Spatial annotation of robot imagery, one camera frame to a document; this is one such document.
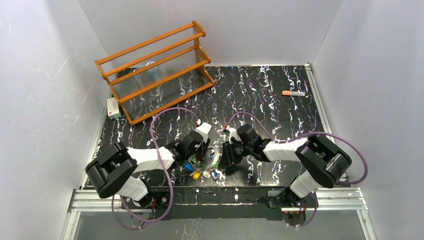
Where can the bunch of coloured keys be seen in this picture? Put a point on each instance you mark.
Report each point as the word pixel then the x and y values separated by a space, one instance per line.
pixel 196 171

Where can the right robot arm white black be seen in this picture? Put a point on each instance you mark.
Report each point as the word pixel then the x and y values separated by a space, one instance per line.
pixel 324 161

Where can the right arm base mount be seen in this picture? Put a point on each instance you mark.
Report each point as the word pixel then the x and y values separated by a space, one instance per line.
pixel 302 209

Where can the white red small box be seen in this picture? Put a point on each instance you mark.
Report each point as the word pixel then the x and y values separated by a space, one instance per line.
pixel 113 108

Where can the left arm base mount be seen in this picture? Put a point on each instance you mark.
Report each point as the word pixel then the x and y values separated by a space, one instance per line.
pixel 157 198

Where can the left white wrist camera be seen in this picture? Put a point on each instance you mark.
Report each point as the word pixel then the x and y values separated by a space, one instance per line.
pixel 203 128

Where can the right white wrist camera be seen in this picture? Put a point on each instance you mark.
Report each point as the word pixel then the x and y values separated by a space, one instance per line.
pixel 231 134

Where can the orange white marker pen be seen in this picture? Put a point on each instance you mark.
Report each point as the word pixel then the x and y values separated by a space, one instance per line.
pixel 293 93

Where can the aluminium frame rail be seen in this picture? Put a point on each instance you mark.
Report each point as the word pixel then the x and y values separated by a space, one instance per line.
pixel 342 198

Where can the orange wooden shelf rack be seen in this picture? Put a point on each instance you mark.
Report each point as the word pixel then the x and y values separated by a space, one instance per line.
pixel 139 77

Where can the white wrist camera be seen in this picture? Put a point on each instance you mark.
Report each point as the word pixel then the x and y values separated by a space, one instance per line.
pixel 203 128
pixel 231 134

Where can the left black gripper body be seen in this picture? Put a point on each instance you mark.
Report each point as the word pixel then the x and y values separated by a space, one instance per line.
pixel 201 151

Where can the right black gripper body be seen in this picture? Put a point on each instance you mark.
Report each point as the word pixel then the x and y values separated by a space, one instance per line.
pixel 228 153

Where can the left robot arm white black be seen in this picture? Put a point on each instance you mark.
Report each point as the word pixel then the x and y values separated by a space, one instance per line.
pixel 112 172

